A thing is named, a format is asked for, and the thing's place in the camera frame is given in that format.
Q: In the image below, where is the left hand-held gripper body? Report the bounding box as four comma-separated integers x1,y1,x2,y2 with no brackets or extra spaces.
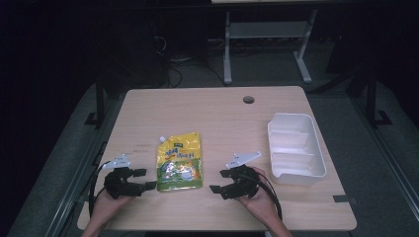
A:
102,153,136,200

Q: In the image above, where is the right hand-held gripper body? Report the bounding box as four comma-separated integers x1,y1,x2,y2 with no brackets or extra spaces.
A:
224,150,263,201

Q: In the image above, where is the yellow spouted food pouch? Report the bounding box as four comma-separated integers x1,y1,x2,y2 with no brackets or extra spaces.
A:
155,131,204,194

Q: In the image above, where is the person's left hand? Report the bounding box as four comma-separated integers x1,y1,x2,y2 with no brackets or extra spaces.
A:
90,189,133,228

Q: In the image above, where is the person's right hand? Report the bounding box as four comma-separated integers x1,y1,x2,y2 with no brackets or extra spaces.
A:
235,166,283,226

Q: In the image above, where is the white plastic bin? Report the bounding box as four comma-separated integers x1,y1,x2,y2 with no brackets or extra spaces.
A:
267,112,328,188

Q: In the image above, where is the black metal stand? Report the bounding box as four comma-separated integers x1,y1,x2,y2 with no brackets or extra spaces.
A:
84,78,107,130
364,63,393,130

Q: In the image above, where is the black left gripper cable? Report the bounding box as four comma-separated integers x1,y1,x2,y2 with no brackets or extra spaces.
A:
87,160,112,219

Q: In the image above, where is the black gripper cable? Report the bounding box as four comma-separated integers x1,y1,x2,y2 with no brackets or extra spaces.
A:
245,171,285,221
87,160,112,219

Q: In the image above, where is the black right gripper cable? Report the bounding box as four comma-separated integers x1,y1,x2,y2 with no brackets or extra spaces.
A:
245,171,285,221

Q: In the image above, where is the tangle of floor cables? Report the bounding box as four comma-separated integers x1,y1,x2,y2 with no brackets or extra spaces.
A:
152,34,228,89

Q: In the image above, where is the white metal table frame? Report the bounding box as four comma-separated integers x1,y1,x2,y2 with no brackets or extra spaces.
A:
222,9,319,86

